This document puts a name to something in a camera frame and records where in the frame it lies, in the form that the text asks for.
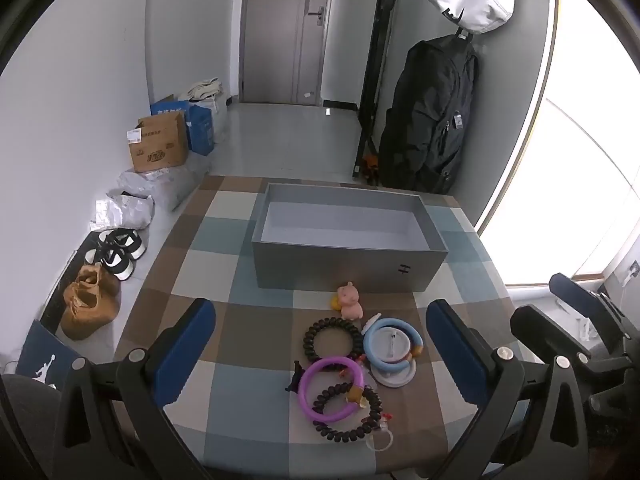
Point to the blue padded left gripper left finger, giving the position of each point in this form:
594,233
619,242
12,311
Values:
176,351

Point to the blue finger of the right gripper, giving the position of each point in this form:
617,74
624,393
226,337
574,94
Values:
580,294

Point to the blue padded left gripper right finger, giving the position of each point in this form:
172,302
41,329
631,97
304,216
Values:
464,352

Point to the white round badge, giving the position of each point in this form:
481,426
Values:
391,345

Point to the clear red keychain charm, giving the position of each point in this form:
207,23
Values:
381,437

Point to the pink pig toy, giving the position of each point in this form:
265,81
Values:
346,301

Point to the brown boots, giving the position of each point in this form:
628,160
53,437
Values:
91,302

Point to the checkered table cloth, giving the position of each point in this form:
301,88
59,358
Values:
234,412

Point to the black white sandals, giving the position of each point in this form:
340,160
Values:
118,251

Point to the white plastic bag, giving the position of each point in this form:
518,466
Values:
122,210

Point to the grey plastic parcel bag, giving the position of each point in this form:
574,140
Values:
168,187

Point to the grey open storage box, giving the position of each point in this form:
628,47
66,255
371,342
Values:
319,238

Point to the blue jordan shoe box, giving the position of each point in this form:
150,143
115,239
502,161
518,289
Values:
44,358

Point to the brown cardboard box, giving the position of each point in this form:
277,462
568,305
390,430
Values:
158,142

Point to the blue cardboard box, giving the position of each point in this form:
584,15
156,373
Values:
198,119

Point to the black backpack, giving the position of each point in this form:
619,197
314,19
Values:
421,144

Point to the cream tote bag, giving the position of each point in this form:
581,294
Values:
203,90

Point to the grey door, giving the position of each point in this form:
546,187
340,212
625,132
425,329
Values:
282,51

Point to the black coat stand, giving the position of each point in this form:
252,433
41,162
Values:
380,36

